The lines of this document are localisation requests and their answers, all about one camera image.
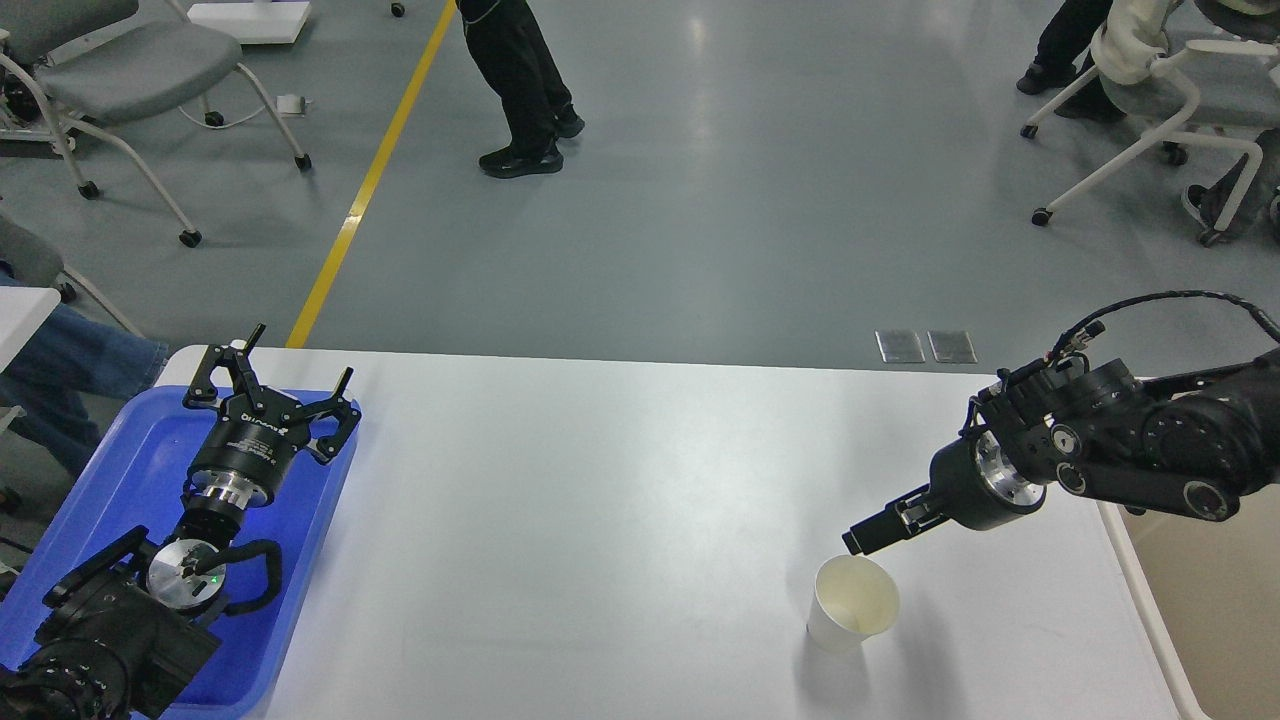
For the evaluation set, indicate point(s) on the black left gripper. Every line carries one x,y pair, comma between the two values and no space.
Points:
252,444

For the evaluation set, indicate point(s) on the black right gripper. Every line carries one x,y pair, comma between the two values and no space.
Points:
971,482

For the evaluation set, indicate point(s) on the white paper cup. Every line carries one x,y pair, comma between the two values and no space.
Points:
854,598

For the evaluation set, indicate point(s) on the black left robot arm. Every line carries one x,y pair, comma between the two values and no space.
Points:
169,583

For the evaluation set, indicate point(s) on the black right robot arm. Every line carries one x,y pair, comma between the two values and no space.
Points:
1190,444

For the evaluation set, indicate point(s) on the blue plastic tray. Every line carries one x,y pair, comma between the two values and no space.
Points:
134,480

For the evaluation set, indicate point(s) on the metal floor socket left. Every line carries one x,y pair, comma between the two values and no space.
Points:
899,346

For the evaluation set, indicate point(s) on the metal floor socket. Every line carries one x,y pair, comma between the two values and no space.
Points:
952,347
899,346

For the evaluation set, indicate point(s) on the metal floor socket right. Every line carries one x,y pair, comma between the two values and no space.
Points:
952,347

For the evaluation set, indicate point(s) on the seated person in jeans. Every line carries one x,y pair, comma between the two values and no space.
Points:
67,357

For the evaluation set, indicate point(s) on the white side table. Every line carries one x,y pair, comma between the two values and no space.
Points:
23,311

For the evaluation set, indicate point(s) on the beige plastic bin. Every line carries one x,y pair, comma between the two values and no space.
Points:
1208,596

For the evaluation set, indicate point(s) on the grey office chair left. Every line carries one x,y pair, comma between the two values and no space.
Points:
149,69

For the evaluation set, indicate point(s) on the standing person in black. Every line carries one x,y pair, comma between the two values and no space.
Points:
505,40

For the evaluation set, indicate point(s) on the white chair right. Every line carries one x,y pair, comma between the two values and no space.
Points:
1191,88

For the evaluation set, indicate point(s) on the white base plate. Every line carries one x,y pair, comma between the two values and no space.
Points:
254,22

